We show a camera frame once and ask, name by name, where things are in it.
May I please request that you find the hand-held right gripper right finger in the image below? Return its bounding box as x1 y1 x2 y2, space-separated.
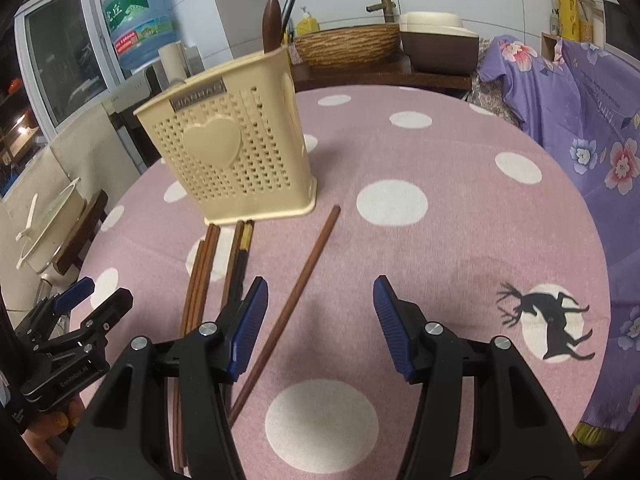
372 275 583 480

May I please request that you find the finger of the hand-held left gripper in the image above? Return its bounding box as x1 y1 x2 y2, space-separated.
82 287 135 356
15 276 96 343

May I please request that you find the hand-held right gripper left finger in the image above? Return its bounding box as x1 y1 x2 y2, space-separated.
57 276 269 480

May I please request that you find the brown wooden chopstick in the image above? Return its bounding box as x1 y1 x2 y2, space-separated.
182 224 221 341
228 204 342 426
220 220 246 311
172 240 207 473

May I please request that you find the dark chopstick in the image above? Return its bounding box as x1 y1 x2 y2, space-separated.
235 220 255 301

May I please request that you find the cream plastic utensil holder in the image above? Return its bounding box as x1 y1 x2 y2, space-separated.
132 45 318 226

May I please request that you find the wooden handled metal spoon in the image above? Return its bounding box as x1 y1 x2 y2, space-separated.
263 0 283 53

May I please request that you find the person's left hand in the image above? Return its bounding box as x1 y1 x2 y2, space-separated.
22 395 83 466

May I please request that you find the wooden chair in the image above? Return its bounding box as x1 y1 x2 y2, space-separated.
52 189 108 276

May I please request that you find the cream pot with lid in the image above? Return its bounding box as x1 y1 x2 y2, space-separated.
15 177 83 276

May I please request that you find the pink polka dot tablecloth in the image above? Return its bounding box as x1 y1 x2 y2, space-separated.
70 85 613 480

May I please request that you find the water dispenser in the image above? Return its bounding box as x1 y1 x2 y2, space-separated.
102 67 166 171

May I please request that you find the purple floral cloth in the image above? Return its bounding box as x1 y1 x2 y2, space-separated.
470 35 640 431

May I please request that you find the window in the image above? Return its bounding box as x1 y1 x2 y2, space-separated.
12 0 126 136

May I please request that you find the cup stack on dispenser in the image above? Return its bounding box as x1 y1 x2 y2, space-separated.
159 42 188 83

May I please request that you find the wooden counter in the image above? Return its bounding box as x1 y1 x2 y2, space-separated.
290 55 473 93

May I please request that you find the blue water bottle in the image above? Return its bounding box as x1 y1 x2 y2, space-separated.
102 0 180 71

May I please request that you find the brown and cream container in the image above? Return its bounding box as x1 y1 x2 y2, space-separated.
399 11 480 73

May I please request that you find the wicker pattern basin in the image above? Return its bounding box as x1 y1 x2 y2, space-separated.
292 23 402 67

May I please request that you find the yellow soap bottle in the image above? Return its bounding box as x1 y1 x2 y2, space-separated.
296 6 320 37

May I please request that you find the wooden crate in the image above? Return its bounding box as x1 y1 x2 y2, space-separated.
541 32 563 61

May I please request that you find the bronze faucet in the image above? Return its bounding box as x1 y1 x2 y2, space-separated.
366 0 396 23

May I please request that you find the glass jar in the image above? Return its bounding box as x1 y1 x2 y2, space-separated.
577 0 603 43

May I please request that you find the yellow roll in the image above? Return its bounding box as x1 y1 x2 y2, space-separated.
551 0 583 41

